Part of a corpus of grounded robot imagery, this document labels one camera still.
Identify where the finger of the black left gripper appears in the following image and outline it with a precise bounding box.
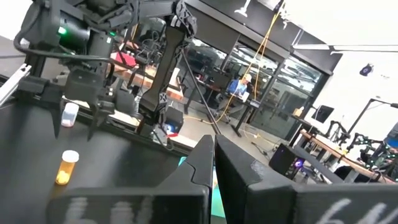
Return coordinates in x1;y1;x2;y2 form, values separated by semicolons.
88;90;137;141
17;77;63;139

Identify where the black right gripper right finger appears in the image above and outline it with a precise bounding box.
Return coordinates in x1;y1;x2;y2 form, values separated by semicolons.
215;134;398;224

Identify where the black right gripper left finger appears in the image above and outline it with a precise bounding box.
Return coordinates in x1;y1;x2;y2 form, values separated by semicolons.
46;135;215;224

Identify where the clear pill bottle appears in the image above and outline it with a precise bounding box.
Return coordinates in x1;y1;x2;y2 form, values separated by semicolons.
60;102;80;128

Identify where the small orange pill bottle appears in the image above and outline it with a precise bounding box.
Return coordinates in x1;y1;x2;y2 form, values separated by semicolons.
54;149;80;187

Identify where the silver aluminium extrusion bar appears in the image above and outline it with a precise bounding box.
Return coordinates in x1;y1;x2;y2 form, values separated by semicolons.
0;63;32;107

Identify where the red box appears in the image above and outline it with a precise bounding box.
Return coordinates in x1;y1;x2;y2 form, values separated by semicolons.
110;51;138;68

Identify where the black computer with purple light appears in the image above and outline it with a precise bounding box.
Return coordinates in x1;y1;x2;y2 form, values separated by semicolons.
269;142;307;180

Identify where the black device with blue light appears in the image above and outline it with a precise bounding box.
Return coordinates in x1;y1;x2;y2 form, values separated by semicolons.
164;106;185;135

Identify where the long wooden workbench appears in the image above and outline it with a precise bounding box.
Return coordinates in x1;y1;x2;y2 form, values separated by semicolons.
298;129;397;185

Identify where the black computer monitor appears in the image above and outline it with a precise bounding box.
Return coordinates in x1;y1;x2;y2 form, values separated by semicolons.
312;105;335;124

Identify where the person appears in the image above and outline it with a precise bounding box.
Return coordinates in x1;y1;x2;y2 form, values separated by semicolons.
217;73;253;116

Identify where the white ceiling light strip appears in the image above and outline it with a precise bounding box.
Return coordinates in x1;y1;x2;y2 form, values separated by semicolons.
292;43;398;55

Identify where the yellow hanging cable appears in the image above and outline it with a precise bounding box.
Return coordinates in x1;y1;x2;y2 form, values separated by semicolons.
186;9;282;125

